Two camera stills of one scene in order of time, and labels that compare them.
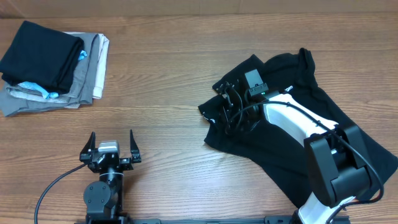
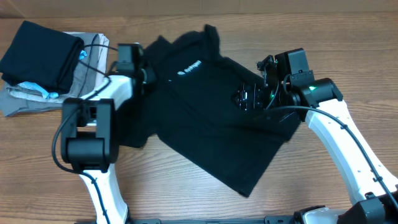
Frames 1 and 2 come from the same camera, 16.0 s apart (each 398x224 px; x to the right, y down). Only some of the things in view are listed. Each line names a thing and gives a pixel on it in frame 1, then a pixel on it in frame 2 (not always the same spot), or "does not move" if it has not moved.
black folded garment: [43, 56] does not move
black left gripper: [127, 163] → [152, 74]
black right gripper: [226, 112] → [257, 89]
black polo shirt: [277, 154] → [185, 94]
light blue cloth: [46, 94] does not move
